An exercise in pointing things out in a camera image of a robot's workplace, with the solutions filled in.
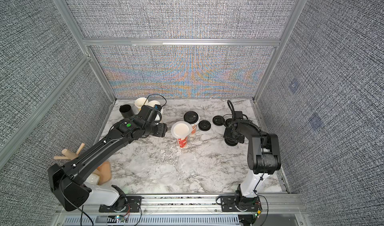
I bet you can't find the black lid front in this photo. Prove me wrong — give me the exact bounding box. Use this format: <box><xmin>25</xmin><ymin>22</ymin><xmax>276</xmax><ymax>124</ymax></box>
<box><xmin>225</xmin><ymin>139</ymin><xmax>238</xmax><ymax>147</ymax></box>
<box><xmin>183</xmin><ymin>111</ymin><xmax>199</xmax><ymax>125</ymax></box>

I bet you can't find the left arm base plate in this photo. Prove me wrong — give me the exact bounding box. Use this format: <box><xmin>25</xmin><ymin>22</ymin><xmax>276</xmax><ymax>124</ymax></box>
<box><xmin>99</xmin><ymin>196</ymin><xmax>142</xmax><ymax>213</ymax></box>

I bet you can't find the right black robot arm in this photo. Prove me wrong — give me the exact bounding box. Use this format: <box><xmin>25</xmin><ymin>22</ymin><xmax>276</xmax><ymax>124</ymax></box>
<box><xmin>224</xmin><ymin>111</ymin><xmax>281</xmax><ymax>211</ymax></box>

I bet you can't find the black cylindrical cup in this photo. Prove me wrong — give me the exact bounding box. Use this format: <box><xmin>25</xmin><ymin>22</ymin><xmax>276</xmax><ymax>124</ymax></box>
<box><xmin>119</xmin><ymin>104</ymin><xmax>135</xmax><ymax>119</ymax></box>

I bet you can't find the black lid back middle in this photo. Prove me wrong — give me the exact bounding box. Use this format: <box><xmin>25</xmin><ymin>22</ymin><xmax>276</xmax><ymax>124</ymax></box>
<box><xmin>212</xmin><ymin>116</ymin><xmax>225</xmax><ymax>126</ymax></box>

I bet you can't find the black lid left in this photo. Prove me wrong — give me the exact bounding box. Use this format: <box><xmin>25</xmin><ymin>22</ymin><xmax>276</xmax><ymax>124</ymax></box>
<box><xmin>198</xmin><ymin>120</ymin><xmax>212</xmax><ymax>132</ymax></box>

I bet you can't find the wooden peg rack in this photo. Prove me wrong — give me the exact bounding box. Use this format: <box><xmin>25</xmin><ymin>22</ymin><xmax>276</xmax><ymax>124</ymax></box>
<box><xmin>54</xmin><ymin>143</ymin><xmax>112</xmax><ymax>186</ymax></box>

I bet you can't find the black lid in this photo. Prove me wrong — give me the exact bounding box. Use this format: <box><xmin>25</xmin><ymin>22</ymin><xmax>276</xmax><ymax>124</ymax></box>
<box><xmin>198</xmin><ymin>120</ymin><xmax>212</xmax><ymax>132</ymax></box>
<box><xmin>225</xmin><ymin>139</ymin><xmax>238</xmax><ymax>147</ymax></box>
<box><xmin>212</xmin><ymin>116</ymin><xmax>225</xmax><ymax>126</ymax></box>
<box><xmin>183</xmin><ymin>111</ymin><xmax>199</xmax><ymax>125</ymax></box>

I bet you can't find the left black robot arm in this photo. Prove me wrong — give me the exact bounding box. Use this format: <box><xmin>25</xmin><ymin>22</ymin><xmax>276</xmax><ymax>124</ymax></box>
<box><xmin>48</xmin><ymin>105</ymin><xmax>168</xmax><ymax>212</ymax></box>

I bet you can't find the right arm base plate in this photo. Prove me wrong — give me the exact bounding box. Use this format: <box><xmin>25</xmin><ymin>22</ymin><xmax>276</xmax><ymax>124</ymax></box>
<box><xmin>218</xmin><ymin>196</ymin><xmax>263</xmax><ymax>213</ymax></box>

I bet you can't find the red paper cup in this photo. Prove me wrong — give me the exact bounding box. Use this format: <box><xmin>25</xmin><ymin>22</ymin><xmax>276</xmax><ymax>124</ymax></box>
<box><xmin>177</xmin><ymin>137</ymin><xmax>188</xmax><ymax>149</ymax></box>

